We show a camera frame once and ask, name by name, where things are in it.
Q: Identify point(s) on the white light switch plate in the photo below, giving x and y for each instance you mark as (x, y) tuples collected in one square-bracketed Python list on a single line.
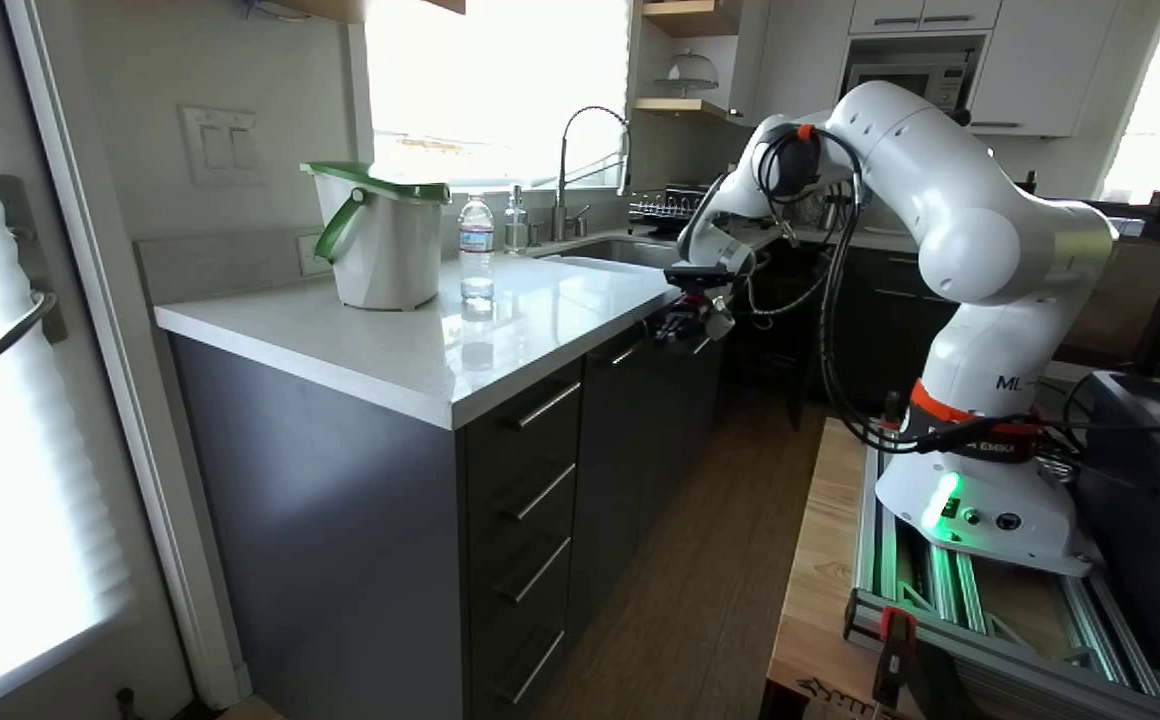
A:
[(220, 144)]

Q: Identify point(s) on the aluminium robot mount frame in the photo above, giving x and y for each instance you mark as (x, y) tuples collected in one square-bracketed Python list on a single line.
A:
[(994, 603)]

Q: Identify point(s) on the bright kitchen window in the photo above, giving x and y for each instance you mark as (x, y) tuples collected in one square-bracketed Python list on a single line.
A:
[(503, 87)]

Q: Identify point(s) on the brown cardboard box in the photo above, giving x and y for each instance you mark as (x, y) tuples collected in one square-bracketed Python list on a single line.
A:
[(1143, 313)]

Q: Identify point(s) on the chrome arched faucet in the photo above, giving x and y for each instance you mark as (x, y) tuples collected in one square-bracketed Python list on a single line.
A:
[(561, 144)]

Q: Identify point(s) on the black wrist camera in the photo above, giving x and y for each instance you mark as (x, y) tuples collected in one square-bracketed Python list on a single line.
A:
[(703, 274)]

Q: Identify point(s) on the built-in microwave oven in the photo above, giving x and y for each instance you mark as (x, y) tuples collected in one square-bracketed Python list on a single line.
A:
[(912, 64)]

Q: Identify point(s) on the dark counter cabinet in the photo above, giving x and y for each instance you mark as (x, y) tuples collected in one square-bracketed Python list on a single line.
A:
[(343, 563)]

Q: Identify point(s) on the white cabinet beside microwave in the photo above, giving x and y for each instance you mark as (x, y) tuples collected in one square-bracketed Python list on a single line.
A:
[(1043, 64)]

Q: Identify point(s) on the wooden wall shelf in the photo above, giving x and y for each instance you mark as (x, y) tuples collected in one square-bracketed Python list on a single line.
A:
[(686, 107)]

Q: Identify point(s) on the white glass door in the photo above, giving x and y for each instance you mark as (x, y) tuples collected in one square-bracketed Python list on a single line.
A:
[(34, 504)]

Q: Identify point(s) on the white and green pitcher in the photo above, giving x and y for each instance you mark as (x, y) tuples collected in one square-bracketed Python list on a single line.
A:
[(394, 255)]

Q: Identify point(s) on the clear plastic water bottle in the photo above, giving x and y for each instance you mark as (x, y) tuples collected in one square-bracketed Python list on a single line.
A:
[(479, 263)]

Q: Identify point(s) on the dark corner cabinet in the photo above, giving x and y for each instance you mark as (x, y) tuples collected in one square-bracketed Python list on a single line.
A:
[(786, 362)]

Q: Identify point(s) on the kitchen sink basin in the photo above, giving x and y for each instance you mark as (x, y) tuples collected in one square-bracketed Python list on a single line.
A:
[(606, 248)]

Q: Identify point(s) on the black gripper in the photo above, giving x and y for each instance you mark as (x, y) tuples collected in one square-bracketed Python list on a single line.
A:
[(713, 319)]

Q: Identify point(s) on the red black clamp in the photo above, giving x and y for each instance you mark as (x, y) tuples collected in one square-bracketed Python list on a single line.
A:
[(892, 654)]

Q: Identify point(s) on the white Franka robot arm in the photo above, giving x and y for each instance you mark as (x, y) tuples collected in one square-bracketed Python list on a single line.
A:
[(1005, 224)]

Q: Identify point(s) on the clear glass soap dispenser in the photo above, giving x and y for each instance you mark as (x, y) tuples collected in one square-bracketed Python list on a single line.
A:
[(517, 224)]

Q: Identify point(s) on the wooden robot platform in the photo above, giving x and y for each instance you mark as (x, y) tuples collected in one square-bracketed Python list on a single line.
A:
[(822, 584)]

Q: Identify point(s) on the grey countertop appliance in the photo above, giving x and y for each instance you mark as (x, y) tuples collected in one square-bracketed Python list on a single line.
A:
[(666, 204)]

